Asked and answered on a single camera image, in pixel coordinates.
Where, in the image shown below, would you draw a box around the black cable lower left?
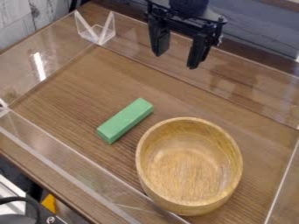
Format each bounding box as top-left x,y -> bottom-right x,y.
0,195 -> 42,224

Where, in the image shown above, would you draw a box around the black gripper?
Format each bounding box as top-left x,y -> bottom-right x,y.
146,0 -> 229,69

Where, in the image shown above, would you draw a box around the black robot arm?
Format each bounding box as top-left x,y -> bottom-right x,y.
145,0 -> 229,69

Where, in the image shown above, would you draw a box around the black device yellow sticker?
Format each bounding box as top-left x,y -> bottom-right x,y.
26,188 -> 91,224

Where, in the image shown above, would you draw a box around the green rectangular block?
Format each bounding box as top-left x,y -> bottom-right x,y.
97,98 -> 155,144

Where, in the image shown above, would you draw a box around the brown wooden bowl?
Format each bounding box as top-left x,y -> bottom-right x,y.
135,117 -> 243,216

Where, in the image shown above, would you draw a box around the clear acrylic tray walls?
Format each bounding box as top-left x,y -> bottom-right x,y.
0,7 -> 299,224

